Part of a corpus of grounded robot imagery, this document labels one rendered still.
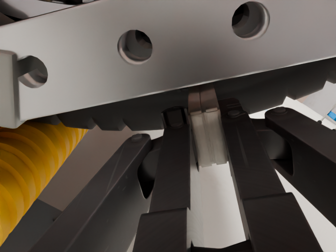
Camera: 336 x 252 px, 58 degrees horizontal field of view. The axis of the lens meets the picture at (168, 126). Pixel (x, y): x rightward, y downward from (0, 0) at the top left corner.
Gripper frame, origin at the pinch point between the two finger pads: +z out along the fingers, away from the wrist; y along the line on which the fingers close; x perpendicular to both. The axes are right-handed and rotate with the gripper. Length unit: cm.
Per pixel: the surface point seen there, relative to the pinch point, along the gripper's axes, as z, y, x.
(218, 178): 125, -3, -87
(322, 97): 837, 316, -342
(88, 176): 73, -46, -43
